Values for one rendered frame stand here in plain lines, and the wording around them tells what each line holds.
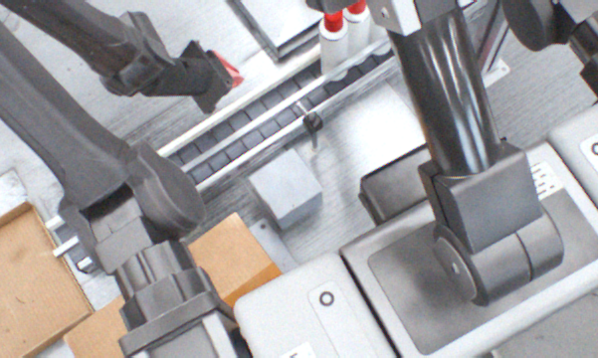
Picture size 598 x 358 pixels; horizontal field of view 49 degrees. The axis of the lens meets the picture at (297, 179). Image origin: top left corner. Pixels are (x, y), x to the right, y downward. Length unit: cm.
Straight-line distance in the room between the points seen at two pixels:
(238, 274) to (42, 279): 51
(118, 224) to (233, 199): 67
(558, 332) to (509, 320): 162
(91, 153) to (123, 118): 79
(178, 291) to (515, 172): 29
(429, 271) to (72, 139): 33
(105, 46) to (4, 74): 26
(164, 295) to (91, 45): 37
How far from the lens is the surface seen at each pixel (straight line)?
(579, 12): 71
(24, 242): 138
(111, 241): 63
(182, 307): 56
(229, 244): 96
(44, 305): 134
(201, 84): 101
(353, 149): 130
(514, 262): 48
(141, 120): 138
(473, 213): 45
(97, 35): 83
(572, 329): 217
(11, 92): 61
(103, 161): 61
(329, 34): 116
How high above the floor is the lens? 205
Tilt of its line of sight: 71 degrees down
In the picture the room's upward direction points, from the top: 11 degrees counter-clockwise
